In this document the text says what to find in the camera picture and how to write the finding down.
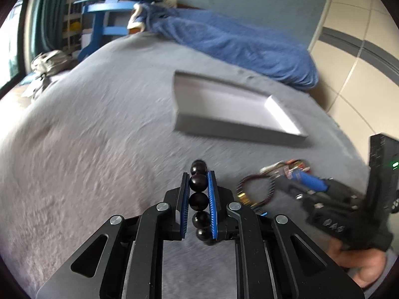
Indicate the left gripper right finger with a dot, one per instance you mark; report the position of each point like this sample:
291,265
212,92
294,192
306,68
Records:
214,205

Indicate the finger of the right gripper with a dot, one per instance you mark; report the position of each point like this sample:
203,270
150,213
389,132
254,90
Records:
314,183
293,188

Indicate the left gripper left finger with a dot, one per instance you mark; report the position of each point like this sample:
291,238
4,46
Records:
184,193

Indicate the red bead gold charm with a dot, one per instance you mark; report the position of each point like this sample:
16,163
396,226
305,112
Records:
285,168

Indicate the right hand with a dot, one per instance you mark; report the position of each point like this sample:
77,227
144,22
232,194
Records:
369,264

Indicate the grey cardboard tray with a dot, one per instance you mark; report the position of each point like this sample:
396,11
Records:
209,106

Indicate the cream wardrobe doors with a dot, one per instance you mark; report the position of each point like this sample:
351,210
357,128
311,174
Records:
355,49

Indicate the blue fleece blanket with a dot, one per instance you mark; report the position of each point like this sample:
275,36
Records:
262,50

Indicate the grey clothes pile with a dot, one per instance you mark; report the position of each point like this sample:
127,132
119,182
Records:
44,67

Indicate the white shelf rack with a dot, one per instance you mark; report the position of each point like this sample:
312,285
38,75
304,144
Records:
72,26

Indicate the blue wooden desk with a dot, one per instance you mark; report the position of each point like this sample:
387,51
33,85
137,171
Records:
99,9

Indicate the window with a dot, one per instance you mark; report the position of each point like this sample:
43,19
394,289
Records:
11,44

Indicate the teal curtain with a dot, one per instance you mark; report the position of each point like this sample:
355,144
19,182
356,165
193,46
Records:
47,24

